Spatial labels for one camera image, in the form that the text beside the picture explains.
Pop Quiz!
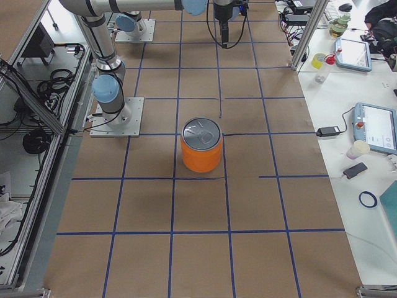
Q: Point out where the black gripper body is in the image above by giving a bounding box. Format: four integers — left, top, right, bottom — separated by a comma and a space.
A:
213, 0, 234, 22

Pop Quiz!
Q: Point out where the white cloth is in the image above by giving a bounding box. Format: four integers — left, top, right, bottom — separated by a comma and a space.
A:
0, 172, 24, 237

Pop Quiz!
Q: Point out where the white paper cup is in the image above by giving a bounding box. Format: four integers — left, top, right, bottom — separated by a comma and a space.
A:
346, 140, 370, 160

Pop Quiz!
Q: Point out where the yellow tape roll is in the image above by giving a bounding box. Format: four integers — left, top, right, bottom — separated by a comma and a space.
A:
311, 53, 327, 70

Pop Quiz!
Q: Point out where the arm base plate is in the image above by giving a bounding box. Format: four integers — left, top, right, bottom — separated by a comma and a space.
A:
89, 97, 145, 137
115, 16, 156, 43

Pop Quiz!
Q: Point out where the orange can silver lid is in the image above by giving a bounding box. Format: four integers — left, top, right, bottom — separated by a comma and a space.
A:
181, 117, 223, 173

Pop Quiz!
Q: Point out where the black smartphone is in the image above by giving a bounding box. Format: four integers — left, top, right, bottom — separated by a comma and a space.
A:
342, 162, 368, 179

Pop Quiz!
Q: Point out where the black power adapter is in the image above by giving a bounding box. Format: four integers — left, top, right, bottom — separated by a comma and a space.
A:
316, 126, 341, 137

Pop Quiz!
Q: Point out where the aluminium frame post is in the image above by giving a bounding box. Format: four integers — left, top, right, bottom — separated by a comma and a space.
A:
290, 0, 329, 71

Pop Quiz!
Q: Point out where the teach pendant near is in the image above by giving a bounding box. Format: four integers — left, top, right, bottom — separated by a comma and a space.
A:
352, 102, 396, 155

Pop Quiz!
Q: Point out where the teach pendant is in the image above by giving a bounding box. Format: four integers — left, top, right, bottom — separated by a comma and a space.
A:
334, 37, 372, 72
352, 102, 396, 155

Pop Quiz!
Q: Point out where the blue tape ring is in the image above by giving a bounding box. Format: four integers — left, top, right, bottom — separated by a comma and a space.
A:
358, 191, 378, 209

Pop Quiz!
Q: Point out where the squeeze bottle red cap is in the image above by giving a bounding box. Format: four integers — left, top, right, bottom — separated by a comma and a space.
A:
314, 53, 337, 83

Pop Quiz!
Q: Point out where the teach pendant far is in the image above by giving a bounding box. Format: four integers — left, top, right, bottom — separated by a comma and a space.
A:
334, 37, 372, 72

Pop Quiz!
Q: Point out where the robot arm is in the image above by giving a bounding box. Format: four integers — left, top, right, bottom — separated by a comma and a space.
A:
60, 1, 209, 127
115, 1, 248, 43

